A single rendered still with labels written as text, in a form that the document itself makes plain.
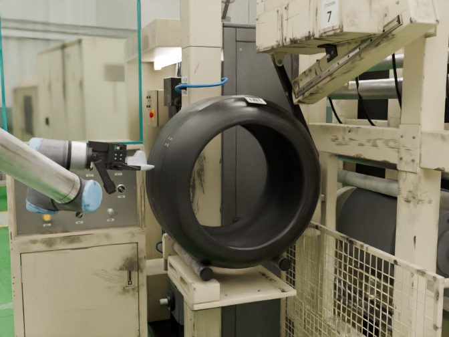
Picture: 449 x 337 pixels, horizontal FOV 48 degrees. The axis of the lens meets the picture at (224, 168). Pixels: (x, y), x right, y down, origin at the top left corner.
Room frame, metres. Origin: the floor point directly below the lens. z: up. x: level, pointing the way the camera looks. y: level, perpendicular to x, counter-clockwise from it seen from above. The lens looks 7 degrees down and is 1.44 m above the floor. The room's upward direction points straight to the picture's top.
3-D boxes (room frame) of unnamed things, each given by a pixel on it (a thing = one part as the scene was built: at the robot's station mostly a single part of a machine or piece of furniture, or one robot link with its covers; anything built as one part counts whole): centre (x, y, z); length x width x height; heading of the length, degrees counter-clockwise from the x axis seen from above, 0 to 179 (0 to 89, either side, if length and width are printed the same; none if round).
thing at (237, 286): (1.75, -0.01, 0.80); 0.37 x 0.36 x 0.02; 110
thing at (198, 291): (1.71, 0.12, 0.84); 0.36 x 0.09 x 0.06; 20
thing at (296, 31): (1.74, -0.34, 1.71); 0.61 x 0.25 x 0.15; 20
